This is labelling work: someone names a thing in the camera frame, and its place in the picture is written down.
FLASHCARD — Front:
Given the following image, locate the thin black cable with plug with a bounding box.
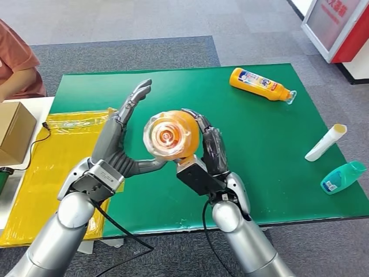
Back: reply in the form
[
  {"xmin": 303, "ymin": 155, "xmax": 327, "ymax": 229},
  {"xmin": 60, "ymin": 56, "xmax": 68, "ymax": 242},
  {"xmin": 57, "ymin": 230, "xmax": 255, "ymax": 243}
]
[{"xmin": 11, "ymin": 121, "xmax": 52, "ymax": 172}]

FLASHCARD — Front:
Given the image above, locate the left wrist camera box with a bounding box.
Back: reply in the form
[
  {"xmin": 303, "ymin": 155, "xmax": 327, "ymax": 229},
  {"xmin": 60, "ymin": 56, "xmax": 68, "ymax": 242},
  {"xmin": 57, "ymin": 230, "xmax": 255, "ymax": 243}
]
[{"xmin": 72, "ymin": 159, "xmax": 125, "ymax": 203}]

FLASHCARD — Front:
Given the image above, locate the green table mat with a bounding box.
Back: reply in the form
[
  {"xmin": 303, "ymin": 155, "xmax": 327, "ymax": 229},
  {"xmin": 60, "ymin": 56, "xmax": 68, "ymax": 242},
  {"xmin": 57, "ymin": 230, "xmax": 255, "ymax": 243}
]
[{"xmin": 50, "ymin": 63, "xmax": 369, "ymax": 238}]

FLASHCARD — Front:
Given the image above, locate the dark green container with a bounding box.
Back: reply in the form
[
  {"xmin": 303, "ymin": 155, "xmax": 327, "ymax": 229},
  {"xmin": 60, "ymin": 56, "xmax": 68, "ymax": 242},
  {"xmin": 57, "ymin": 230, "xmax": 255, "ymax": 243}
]
[{"xmin": 0, "ymin": 167, "xmax": 14, "ymax": 194}]

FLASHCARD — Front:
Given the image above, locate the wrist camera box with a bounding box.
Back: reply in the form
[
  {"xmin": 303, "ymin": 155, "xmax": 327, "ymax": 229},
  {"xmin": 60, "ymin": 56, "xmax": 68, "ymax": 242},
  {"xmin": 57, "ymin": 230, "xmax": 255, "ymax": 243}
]
[
  {"xmin": 72, "ymin": 159, "xmax": 125, "ymax": 203},
  {"xmin": 177, "ymin": 154, "xmax": 228, "ymax": 197}
]

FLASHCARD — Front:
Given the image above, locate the brown cardboard box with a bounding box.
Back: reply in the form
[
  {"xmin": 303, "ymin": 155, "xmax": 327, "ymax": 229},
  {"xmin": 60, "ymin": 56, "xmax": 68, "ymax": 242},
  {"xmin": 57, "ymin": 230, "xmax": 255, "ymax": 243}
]
[{"xmin": 0, "ymin": 101, "xmax": 38, "ymax": 167}]

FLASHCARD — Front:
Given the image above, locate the person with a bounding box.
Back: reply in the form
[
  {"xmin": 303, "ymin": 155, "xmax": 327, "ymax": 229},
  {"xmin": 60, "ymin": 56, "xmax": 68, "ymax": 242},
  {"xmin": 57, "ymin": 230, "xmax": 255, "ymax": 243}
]
[{"xmin": 0, "ymin": 19, "xmax": 48, "ymax": 102}]

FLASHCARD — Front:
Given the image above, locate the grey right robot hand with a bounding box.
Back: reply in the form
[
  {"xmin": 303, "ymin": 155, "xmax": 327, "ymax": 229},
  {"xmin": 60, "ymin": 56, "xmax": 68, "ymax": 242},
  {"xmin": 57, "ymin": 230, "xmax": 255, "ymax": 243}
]
[{"xmin": 181, "ymin": 108, "xmax": 230, "ymax": 181}]

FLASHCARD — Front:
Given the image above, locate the yellow plastic sheet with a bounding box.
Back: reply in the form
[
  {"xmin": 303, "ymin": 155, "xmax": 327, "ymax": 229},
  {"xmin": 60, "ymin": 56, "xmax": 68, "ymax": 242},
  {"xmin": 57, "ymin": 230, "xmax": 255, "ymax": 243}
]
[{"xmin": 0, "ymin": 108, "xmax": 125, "ymax": 249}]

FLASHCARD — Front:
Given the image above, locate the teal plastic bottle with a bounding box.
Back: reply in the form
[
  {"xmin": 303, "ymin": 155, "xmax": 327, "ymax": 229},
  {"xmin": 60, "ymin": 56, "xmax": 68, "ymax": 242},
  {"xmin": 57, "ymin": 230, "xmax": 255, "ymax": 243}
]
[{"xmin": 320, "ymin": 160, "xmax": 367, "ymax": 196}]

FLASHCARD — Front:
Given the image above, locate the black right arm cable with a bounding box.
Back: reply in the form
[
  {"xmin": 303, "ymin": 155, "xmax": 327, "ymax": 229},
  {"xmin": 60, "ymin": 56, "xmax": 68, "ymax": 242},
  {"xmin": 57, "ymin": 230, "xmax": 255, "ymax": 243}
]
[{"xmin": 201, "ymin": 198, "xmax": 234, "ymax": 277}]

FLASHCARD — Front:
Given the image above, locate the orange bottle with clear cap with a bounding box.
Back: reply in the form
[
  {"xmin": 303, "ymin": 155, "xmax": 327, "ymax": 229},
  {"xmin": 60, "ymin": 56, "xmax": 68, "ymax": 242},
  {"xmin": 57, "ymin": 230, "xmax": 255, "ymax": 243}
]
[
  {"xmin": 143, "ymin": 110, "xmax": 200, "ymax": 162},
  {"xmin": 229, "ymin": 68, "xmax": 297, "ymax": 106}
]

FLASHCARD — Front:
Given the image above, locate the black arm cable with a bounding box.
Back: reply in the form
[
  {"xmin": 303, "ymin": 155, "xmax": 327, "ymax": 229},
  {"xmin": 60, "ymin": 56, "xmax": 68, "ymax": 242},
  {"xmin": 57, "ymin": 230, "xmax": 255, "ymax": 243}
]
[
  {"xmin": 201, "ymin": 198, "xmax": 234, "ymax": 277},
  {"xmin": 91, "ymin": 199, "xmax": 155, "ymax": 277}
]

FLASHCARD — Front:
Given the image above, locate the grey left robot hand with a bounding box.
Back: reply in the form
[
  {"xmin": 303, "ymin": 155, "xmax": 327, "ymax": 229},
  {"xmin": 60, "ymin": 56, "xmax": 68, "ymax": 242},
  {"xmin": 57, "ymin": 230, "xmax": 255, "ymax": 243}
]
[{"xmin": 91, "ymin": 78, "xmax": 168, "ymax": 178}]

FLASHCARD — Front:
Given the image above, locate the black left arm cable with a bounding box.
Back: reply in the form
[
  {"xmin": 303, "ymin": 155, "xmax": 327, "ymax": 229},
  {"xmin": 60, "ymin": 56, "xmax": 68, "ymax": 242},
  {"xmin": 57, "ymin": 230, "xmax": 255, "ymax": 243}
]
[{"xmin": 91, "ymin": 199, "xmax": 155, "ymax": 277}]

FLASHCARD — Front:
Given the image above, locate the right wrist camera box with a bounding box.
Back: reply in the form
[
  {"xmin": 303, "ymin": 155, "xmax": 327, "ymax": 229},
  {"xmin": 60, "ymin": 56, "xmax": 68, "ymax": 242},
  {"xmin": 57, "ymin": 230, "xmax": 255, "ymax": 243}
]
[{"xmin": 177, "ymin": 154, "xmax": 228, "ymax": 197}]

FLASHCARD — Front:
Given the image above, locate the red and white sign board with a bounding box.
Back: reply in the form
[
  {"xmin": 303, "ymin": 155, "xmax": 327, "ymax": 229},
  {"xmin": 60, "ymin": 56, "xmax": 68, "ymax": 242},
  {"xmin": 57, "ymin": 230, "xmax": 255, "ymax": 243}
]
[{"xmin": 301, "ymin": 0, "xmax": 369, "ymax": 65}]

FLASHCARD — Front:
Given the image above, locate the white tube bottle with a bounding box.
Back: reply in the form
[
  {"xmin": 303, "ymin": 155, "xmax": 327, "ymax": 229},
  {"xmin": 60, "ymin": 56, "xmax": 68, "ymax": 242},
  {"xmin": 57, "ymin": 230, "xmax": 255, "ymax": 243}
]
[{"xmin": 305, "ymin": 123, "xmax": 348, "ymax": 163}]

